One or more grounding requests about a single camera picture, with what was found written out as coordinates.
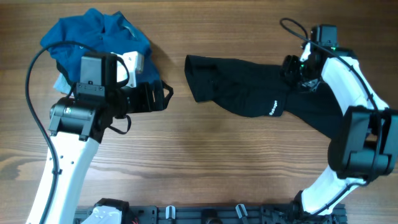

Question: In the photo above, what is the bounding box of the black polo shirt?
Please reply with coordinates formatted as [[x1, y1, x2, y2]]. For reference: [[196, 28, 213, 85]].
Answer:
[[184, 55, 343, 139]]

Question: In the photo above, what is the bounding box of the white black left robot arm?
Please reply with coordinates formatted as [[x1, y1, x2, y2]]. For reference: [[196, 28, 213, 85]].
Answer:
[[27, 52, 174, 223]]

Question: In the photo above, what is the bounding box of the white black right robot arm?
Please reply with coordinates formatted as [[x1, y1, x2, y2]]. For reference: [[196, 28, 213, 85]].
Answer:
[[280, 24, 397, 221]]

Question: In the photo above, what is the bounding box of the blue polo shirt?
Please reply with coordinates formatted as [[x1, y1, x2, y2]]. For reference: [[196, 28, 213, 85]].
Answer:
[[40, 8, 160, 85]]

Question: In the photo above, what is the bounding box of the folded light grey garment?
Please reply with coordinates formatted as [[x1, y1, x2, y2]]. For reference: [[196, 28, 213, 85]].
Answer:
[[53, 73, 73, 95]]

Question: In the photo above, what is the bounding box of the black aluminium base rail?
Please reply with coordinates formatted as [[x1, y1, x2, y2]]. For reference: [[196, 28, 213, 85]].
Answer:
[[73, 204, 348, 224]]

